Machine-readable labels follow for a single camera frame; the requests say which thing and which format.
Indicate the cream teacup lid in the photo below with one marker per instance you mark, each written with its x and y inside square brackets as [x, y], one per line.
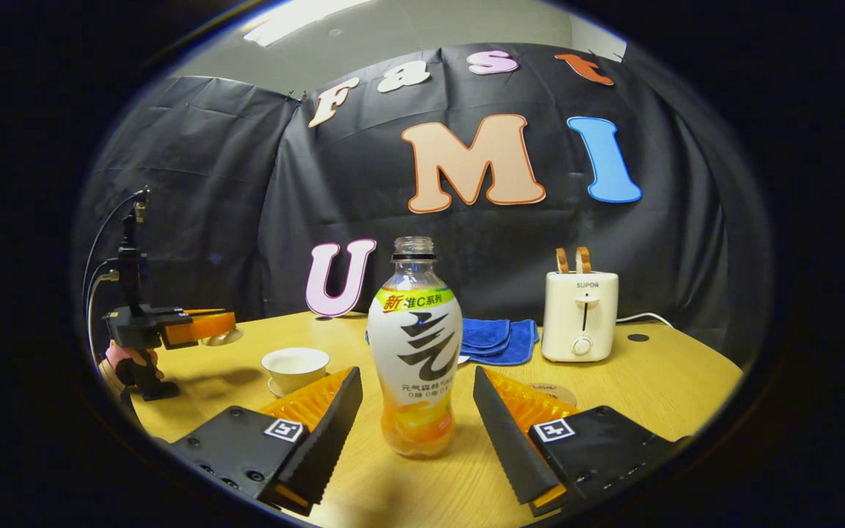
[226, 338]

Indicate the black backdrop cloth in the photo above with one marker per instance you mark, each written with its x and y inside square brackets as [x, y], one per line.
[320, 169]

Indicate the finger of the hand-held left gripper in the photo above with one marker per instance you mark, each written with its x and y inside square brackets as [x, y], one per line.
[199, 330]
[206, 311]

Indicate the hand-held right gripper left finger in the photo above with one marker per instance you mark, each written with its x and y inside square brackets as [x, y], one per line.
[334, 425]

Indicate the cream ceramic saucer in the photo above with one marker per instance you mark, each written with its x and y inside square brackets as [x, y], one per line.
[279, 389]

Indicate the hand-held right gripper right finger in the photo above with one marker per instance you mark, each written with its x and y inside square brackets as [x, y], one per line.
[503, 433]

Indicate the blue folded towel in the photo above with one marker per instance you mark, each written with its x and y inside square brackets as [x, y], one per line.
[499, 341]

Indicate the white toaster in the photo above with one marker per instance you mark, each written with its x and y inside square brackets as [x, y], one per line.
[580, 315]

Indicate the toast bread slice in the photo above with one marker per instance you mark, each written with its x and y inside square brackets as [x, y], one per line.
[583, 259]
[562, 260]

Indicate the cream ceramic teacup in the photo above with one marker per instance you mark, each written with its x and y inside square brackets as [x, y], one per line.
[295, 367]

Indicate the white orange plastic water bottle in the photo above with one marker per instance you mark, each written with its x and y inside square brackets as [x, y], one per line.
[415, 345]

